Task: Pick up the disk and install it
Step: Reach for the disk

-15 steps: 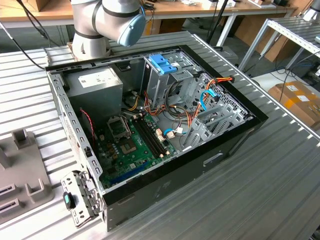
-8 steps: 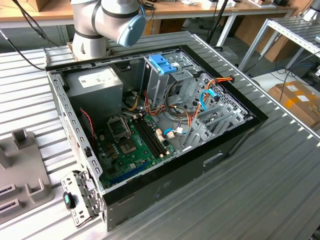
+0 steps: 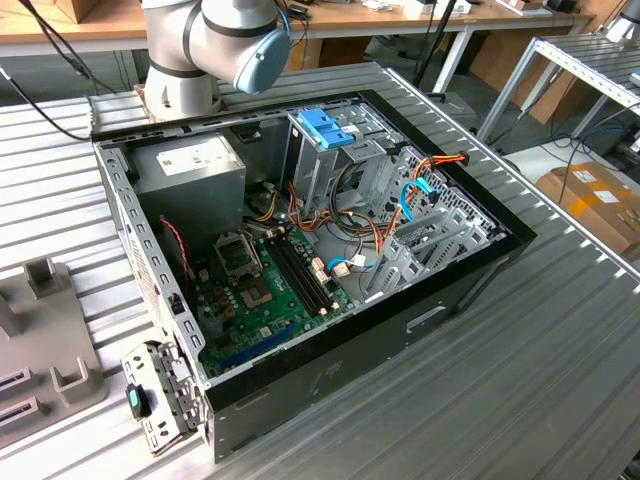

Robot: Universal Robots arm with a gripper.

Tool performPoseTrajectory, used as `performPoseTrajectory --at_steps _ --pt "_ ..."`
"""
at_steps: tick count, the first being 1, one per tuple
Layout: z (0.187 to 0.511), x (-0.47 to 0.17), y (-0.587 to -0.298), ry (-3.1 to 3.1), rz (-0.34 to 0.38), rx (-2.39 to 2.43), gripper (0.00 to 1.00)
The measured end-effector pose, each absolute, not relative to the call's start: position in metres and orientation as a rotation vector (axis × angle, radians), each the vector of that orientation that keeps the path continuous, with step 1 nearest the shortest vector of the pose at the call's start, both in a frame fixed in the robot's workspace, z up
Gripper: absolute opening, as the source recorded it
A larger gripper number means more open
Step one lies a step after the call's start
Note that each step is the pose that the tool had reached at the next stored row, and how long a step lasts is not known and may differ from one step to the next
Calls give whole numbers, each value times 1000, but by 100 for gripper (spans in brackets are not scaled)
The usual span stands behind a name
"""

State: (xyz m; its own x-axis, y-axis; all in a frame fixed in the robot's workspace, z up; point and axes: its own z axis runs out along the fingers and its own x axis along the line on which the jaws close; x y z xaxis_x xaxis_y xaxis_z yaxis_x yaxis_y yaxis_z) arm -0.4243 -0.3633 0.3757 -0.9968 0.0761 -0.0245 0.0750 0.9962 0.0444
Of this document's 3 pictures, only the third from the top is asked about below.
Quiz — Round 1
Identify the light blue data wire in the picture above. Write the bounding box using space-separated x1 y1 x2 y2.
399 175 442 224

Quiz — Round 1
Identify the orange power wire black connector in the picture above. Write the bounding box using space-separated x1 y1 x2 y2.
372 151 470 256

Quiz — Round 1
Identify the metal disk bay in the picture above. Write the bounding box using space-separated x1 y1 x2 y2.
359 204 506 304

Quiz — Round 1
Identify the black RAM slot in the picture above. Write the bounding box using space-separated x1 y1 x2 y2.
277 233 336 307
264 237 324 315

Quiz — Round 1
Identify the metal drive cage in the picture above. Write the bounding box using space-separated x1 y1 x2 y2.
279 97 401 216

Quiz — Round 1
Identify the metal socket cover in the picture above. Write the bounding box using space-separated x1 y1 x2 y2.
213 230 264 279

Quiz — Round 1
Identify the green motherboard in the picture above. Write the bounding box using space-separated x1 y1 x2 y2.
187 224 359 379

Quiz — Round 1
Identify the open black PC case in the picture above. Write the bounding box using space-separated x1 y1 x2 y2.
89 88 539 464

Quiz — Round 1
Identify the blue expansion slot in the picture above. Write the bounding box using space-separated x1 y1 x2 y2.
219 327 294 369

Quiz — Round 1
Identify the grey power supply unit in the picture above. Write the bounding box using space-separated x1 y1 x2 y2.
127 130 249 241

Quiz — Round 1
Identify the black stand pole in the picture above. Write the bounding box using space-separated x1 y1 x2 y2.
414 0 457 96

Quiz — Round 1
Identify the wooden desk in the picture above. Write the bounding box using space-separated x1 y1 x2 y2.
0 0 596 56

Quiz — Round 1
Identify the brown cardboard sheet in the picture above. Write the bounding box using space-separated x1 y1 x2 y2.
469 27 576 126

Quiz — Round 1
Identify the brown cardboard box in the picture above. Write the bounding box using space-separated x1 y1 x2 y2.
535 160 640 261

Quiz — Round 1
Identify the grey parts rack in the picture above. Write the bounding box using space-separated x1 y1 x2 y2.
0 256 110 451

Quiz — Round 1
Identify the metal slat side table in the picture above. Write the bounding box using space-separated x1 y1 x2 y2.
477 34 640 146

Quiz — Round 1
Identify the orange black wire bundle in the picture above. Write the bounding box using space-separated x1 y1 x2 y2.
287 179 396 251

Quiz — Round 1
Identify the white connector with wires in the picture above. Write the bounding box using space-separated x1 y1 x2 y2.
327 254 376 279

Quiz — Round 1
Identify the yellow orange wire bundle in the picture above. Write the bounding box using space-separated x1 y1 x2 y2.
248 185 280 222

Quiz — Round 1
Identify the blue plastic drive bracket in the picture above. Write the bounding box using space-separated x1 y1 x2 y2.
296 108 359 150

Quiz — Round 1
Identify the red black twisted wire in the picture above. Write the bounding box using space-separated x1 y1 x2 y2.
158 214 195 296

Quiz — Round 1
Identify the metal card retention bracket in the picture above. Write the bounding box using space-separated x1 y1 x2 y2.
121 339 209 457

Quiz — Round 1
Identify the black table cable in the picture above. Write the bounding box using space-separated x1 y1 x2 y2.
0 0 119 142

